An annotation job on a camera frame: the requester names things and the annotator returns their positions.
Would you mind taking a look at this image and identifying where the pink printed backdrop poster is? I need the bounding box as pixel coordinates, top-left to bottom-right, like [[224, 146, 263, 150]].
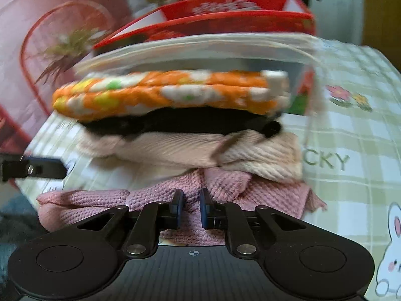
[[1, 0, 180, 154]]

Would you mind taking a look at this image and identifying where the orange floral fabric pouch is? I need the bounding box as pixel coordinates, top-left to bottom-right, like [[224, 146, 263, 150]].
[[52, 69, 291, 122]]

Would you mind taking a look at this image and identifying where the red cardboard box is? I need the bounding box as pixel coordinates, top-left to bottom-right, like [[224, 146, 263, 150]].
[[92, 0, 318, 117]]

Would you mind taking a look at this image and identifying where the light pink knit cloth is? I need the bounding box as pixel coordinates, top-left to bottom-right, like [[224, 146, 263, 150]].
[[78, 130, 303, 183]]

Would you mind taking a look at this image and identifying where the checked bunny tablecloth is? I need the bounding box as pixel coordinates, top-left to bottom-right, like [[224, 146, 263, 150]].
[[16, 40, 400, 300]]

